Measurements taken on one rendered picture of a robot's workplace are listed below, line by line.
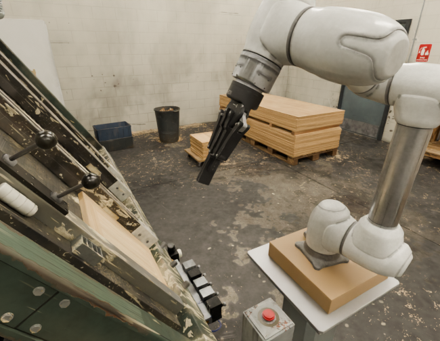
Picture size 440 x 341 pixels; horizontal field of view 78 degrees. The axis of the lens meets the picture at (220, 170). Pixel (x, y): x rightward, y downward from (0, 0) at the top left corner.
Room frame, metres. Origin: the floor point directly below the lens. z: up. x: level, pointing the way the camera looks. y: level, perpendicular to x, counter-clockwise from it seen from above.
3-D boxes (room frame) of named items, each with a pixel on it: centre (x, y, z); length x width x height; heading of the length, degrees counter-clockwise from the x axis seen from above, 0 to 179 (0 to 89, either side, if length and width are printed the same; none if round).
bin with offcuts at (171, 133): (5.29, 1.03, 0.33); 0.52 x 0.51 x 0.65; 28
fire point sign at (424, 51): (4.99, -3.44, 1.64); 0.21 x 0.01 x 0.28; 28
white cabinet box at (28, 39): (4.17, 2.70, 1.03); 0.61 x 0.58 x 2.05; 28
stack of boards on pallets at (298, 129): (5.28, -1.02, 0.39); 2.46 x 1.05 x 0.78; 28
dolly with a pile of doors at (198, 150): (4.25, 0.25, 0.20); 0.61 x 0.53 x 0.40; 28
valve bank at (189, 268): (0.94, 0.13, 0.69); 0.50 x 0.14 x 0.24; 30
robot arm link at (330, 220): (0.99, -0.48, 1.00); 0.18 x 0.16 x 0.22; 41
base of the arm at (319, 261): (1.02, -0.47, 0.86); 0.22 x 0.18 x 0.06; 18
